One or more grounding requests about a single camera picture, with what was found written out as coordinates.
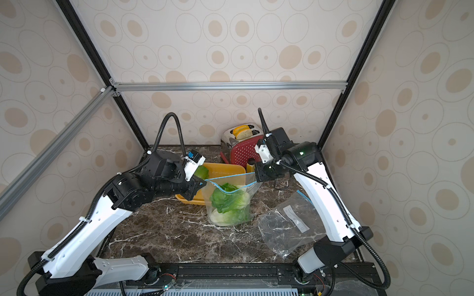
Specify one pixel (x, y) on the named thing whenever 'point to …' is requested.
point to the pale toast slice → (244, 134)
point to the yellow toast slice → (239, 129)
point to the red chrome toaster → (236, 151)
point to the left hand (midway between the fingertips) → (207, 182)
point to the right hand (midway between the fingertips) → (263, 173)
